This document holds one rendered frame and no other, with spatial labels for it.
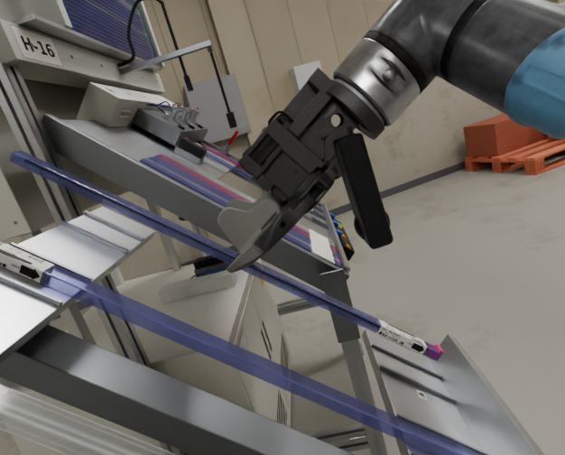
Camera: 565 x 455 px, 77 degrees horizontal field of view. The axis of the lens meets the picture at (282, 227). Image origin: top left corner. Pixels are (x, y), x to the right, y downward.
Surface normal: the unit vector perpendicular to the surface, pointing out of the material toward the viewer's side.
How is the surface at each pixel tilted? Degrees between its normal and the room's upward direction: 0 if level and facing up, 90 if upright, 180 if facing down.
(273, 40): 90
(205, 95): 90
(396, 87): 89
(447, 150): 90
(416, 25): 77
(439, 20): 72
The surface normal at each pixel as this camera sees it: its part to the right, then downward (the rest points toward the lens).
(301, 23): 0.29, 0.18
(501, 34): -0.70, -0.02
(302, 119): -0.02, 0.26
